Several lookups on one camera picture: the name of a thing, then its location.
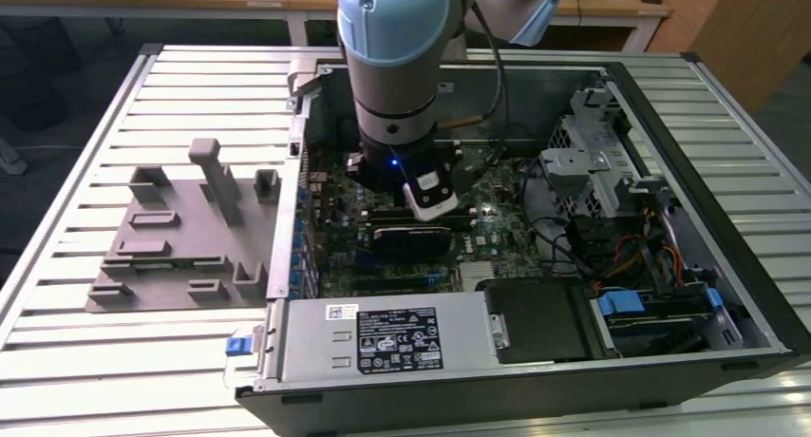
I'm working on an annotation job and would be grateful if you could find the green RAM stick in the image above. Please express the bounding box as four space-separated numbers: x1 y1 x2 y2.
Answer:
129 260 198 272

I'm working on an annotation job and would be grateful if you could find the black PC case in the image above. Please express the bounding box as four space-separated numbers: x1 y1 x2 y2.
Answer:
233 56 811 437

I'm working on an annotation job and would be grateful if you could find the silver power supply unit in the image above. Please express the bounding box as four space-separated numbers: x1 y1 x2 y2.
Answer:
275 293 505 384

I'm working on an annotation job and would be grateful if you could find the dark office chair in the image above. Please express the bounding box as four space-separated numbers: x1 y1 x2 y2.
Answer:
0 16 83 134

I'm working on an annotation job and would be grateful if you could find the black plastic shroud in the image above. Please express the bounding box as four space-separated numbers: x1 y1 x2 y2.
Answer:
472 275 613 366

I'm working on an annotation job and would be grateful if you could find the blue disk carrier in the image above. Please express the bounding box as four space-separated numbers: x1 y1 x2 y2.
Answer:
594 287 724 358

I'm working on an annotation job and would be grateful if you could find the metal drive cage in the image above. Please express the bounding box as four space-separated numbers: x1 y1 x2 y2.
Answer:
537 87 645 219

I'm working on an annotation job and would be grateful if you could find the grey case handle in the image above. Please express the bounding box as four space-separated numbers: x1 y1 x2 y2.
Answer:
285 58 330 99

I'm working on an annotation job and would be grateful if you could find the green motherboard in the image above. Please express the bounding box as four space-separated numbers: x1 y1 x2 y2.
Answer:
301 140 574 299

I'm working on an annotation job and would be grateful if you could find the black graphics card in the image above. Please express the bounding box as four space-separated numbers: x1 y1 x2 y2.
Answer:
368 224 456 261

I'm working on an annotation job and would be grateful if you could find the wooden cabinet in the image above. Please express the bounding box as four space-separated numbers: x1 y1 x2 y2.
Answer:
645 0 811 113

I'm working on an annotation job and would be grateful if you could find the orange wire bundle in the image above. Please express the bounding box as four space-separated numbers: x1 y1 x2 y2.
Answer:
594 235 689 291

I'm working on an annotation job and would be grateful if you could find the wooden desk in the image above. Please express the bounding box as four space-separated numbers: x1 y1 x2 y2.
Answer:
0 0 673 53

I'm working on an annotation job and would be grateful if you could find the grey parts rack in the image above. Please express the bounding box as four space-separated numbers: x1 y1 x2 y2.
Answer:
82 137 285 314

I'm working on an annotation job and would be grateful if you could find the black expansion slot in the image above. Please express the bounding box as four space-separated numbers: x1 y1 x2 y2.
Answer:
352 275 433 292

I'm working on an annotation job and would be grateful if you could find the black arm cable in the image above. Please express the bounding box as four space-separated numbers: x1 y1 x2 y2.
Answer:
440 0 512 153

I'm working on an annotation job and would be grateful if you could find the black RAM slot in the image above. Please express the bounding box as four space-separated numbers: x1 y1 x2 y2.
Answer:
370 225 474 234
369 218 473 227
368 213 473 221
368 207 473 216

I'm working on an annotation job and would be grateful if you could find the silver chipset heatsink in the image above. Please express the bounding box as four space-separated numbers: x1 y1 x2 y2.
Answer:
458 260 496 286

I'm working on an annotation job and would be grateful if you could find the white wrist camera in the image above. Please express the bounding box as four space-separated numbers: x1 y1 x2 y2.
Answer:
401 169 460 222

